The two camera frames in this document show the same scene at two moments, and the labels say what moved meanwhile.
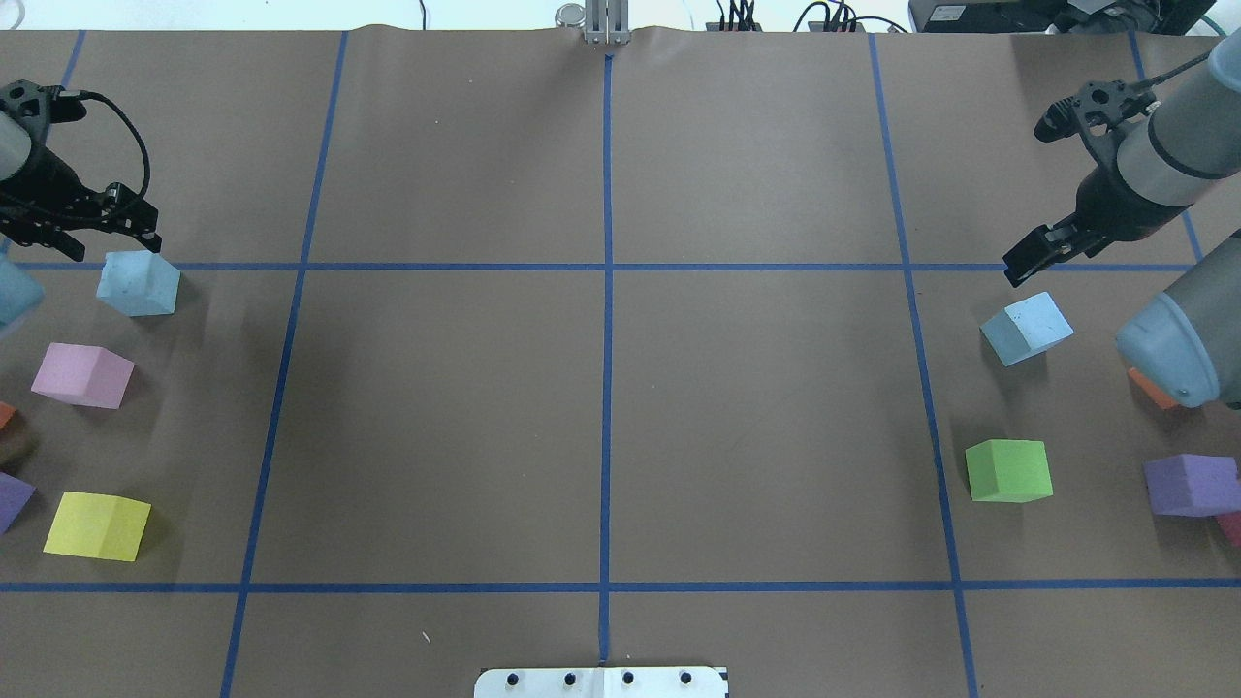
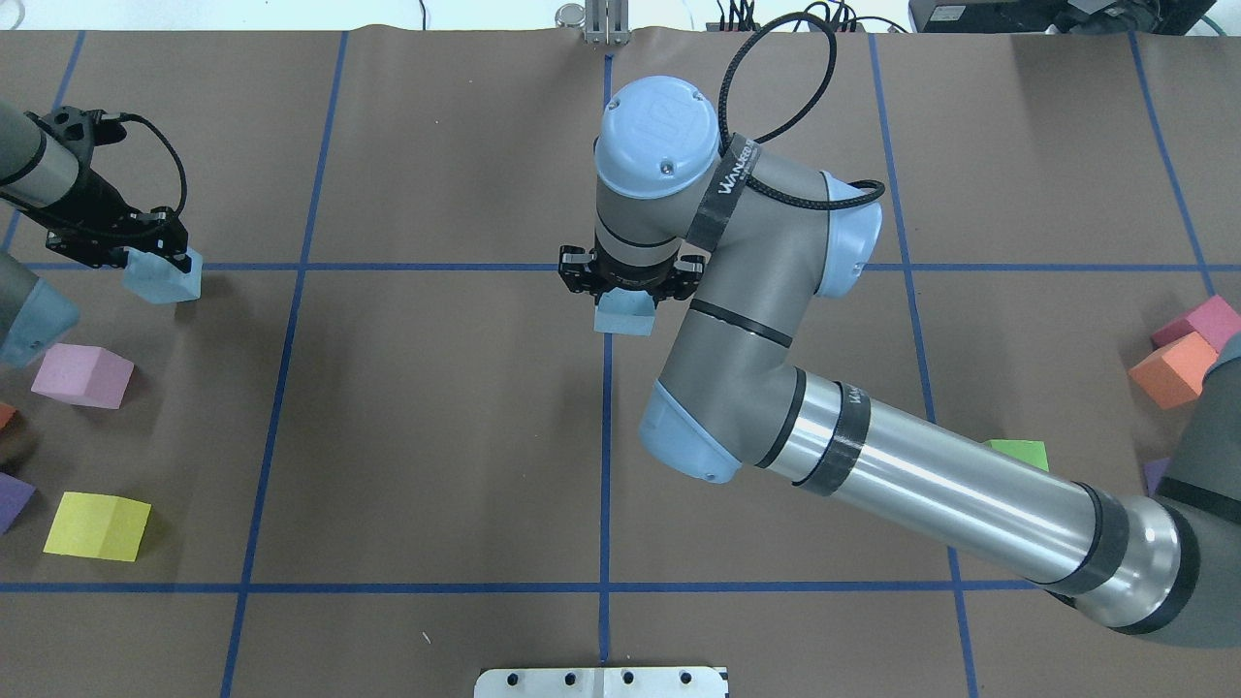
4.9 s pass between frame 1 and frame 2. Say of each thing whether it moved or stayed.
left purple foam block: stayed
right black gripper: moved
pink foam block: stayed
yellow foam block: stayed
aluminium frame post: stayed
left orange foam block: stayed
